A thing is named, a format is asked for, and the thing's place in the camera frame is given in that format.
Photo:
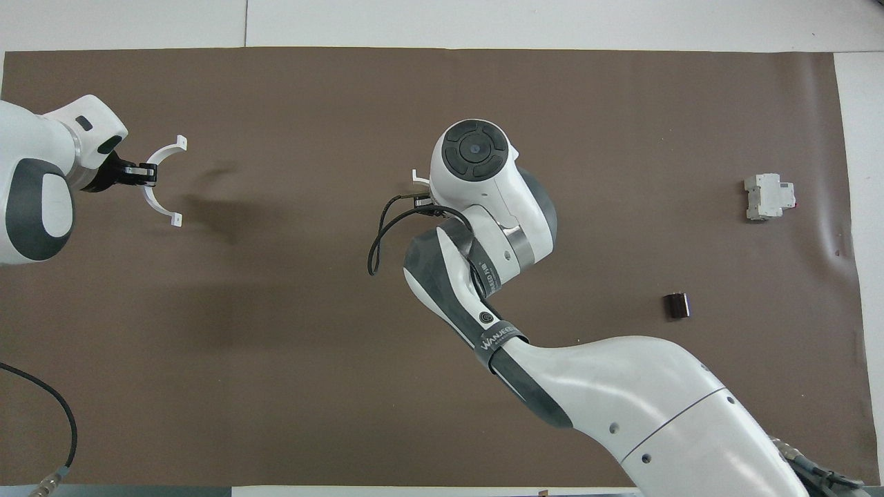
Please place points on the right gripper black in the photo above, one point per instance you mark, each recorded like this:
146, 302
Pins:
424, 201

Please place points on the white half pipe clamp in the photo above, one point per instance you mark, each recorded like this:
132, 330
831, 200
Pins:
153, 200
419, 179

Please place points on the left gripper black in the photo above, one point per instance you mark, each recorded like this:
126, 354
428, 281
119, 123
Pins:
110, 172

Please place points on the dark brown short cylinder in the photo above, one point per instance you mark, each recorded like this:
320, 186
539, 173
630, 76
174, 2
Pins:
677, 306

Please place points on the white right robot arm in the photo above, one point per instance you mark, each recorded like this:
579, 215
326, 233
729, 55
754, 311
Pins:
621, 393

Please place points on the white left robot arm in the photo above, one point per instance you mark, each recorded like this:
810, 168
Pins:
34, 172

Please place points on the brown table mat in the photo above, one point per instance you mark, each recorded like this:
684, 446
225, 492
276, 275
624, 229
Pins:
276, 345

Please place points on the white circuit breaker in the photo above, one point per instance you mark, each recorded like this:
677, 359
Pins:
763, 197

